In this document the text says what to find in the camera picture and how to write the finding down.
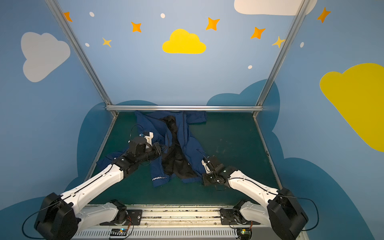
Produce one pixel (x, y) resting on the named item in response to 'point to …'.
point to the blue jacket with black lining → (161, 139)
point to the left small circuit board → (119, 232)
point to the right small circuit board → (244, 233)
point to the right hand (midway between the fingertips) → (204, 177)
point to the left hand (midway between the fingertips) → (167, 145)
